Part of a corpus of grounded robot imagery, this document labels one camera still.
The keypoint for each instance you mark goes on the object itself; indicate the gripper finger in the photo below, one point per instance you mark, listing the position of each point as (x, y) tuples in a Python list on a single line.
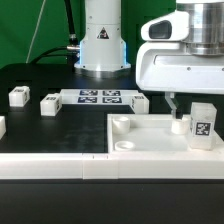
[(174, 105)]

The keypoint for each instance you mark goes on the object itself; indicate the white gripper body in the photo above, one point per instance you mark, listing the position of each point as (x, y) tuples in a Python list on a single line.
[(165, 64)]

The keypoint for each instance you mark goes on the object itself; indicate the white square table top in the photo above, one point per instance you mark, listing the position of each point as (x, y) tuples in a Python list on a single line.
[(130, 133)]

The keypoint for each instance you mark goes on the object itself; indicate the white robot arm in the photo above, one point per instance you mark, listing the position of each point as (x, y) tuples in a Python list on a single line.
[(102, 50)]

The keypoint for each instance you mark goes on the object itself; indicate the white U-shaped obstacle fence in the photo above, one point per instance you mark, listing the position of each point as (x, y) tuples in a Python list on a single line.
[(189, 164)]

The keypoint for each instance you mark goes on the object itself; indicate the white fiducial marker plate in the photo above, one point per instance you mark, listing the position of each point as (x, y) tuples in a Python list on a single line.
[(97, 97)]

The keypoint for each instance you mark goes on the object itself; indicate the white block left edge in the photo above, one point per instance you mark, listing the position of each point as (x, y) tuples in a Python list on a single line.
[(2, 126)]

